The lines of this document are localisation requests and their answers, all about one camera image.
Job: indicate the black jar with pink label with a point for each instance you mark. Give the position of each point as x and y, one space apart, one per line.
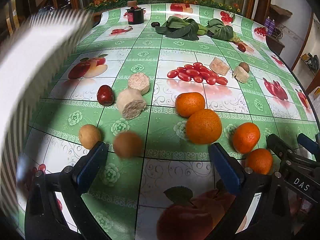
135 15

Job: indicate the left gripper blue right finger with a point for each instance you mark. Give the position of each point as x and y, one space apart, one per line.
228 168

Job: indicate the small dark round object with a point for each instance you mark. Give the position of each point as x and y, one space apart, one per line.
155 24

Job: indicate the right leafy green vegetable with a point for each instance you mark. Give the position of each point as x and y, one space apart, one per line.
218 30

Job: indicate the white tray with striped rim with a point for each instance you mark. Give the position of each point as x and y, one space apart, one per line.
30 58

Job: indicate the beige cylinder cake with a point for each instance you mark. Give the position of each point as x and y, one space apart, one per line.
140 82
130 103

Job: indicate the leafy green vegetable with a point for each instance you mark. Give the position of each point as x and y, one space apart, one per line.
218 30
184 28

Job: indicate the tan round fruit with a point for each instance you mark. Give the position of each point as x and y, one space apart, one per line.
89 135

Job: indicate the beige square cake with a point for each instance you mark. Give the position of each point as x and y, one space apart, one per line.
219 67
240 74

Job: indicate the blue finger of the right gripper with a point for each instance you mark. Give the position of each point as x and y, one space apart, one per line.
281 149
309 144

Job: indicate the red jujube near vegetables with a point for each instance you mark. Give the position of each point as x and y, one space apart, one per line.
241 47

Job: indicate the left leafy green vegetable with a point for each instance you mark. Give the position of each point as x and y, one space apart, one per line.
184 28

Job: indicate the brown kiwi fruit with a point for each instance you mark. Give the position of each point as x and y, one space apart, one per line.
245 66

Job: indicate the purple bottles on shelf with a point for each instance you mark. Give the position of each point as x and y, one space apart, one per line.
270 25

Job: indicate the beige cylinder cake back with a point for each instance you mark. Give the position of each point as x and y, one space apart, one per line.
140 82

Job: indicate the beige cylinder cake front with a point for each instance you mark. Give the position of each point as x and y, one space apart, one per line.
130 103

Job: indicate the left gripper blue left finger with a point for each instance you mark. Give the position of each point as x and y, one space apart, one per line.
88 166

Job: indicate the brown round fruit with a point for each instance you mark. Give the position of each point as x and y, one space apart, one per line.
128 145

